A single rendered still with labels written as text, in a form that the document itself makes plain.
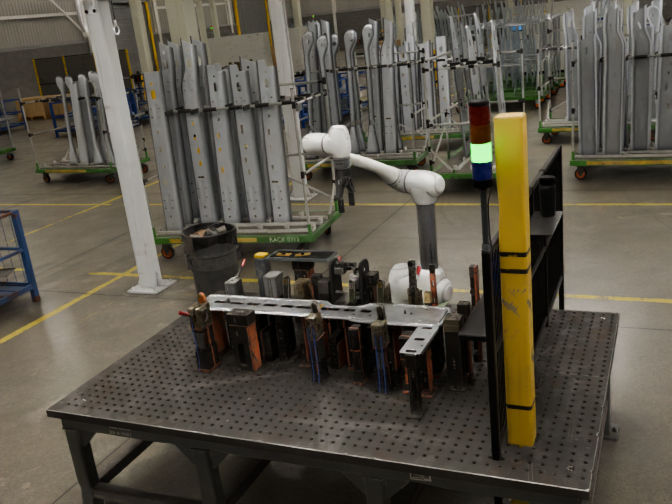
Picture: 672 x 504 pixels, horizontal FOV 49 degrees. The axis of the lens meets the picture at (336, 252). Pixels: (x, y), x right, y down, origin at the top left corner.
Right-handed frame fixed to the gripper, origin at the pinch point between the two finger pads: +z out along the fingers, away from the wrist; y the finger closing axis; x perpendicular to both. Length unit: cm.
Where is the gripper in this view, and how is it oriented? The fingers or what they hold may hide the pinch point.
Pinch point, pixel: (346, 206)
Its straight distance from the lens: 379.4
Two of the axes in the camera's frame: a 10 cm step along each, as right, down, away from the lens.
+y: -4.0, 3.2, -8.6
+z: 1.1, 9.5, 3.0
